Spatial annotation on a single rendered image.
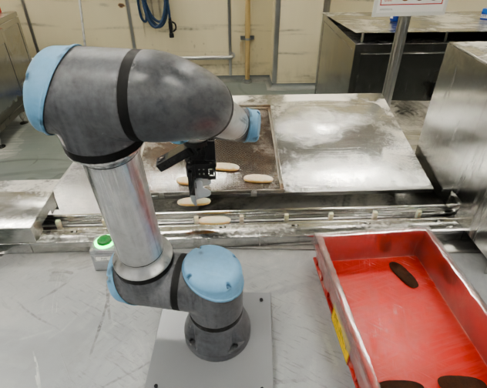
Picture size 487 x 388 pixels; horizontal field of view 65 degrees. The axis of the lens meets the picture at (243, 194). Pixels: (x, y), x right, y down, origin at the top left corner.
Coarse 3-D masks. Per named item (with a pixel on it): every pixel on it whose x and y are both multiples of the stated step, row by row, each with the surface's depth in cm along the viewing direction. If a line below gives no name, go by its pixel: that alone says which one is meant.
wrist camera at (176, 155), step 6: (174, 150) 106; (180, 150) 104; (186, 150) 103; (162, 156) 106; (168, 156) 105; (174, 156) 104; (180, 156) 104; (186, 156) 104; (156, 162) 106; (162, 162) 104; (168, 162) 105; (174, 162) 105; (162, 168) 105; (168, 168) 106
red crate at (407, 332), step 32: (416, 256) 111; (352, 288) 101; (384, 288) 101; (416, 288) 101; (384, 320) 93; (416, 320) 93; (448, 320) 93; (384, 352) 86; (416, 352) 86; (448, 352) 86
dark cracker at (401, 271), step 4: (392, 264) 107; (396, 264) 107; (400, 264) 107; (392, 268) 106; (396, 268) 106; (400, 268) 106; (404, 268) 106; (396, 272) 105; (400, 272) 105; (404, 272) 104; (408, 272) 105; (400, 276) 104; (404, 276) 103; (408, 276) 103; (412, 276) 103; (404, 280) 103; (408, 280) 102; (412, 280) 102; (416, 280) 102; (408, 284) 102; (412, 284) 101; (416, 284) 101
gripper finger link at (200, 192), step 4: (196, 180) 108; (200, 180) 108; (196, 184) 108; (200, 184) 108; (196, 188) 109; (200, 188) 109; (204, 188) 109; (196, 192) 110; (200, 192) 110; (204, 192) 110; (208, 192) 110; (192, 196) 109; (196, 196) 110; (200, 196) 110; (204, 196) 111; (192, 200) 111; (196, 204) 113
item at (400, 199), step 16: (400, 112) 193; (416, 112) 193; (416, 128) 179; (416, 144) 166; (64, 176) 146; (80, 176) 146; (64, 192) 137; (80, 192) 137; (416, 192) 137; (432, 192) 137; (64, 208) 130; (80, 208) 130; (96, 208) 130; (160, 208) 130; (176, 208) 130; (192, 208) 130; (208, 208) 130; (224, 208) 130; (240, 208) 130; (256, 208) 130; (272, 208) 130; (80, 224) 123; (96, 224) 123; (448, 240) 117; (464, 240) 117
